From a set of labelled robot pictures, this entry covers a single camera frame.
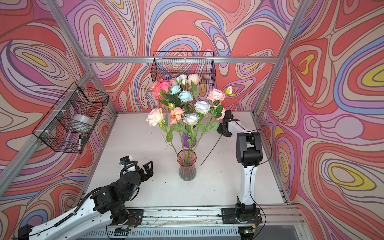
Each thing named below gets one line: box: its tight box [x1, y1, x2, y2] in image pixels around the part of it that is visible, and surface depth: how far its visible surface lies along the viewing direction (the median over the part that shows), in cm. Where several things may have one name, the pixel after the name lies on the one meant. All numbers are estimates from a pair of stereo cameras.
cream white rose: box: [187, 73, 201, 100], surface depth 78 cm
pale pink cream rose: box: [146, 108, 179, 157], surface depth 61 cm
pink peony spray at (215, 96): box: [192, 86, 236, 156], surface depth 62 cm
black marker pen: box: [78, 134, 82, 151], surface depth 73 cm
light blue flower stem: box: [166, 84, 194, 115], surface depth 77 cm
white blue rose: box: [192, 100, 211, 157], surface depth 64 cm
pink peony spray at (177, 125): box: [168, 103, 189, 163], surface depth 67 cm
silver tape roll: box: [70, 114, 95, 127], surface depth 74 cm
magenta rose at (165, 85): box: [161, 79, 172, 93], surface depth 73 cm
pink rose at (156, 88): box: [150, 81, 162, 98], surface depth 75 cm
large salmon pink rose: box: [149, 80, 162, 93], surface depth 75 cm
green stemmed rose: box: [183, 113, 200, 163], surface depth 66 cm
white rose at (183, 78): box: [178, 74, 188, 86], surface depth 79 cm
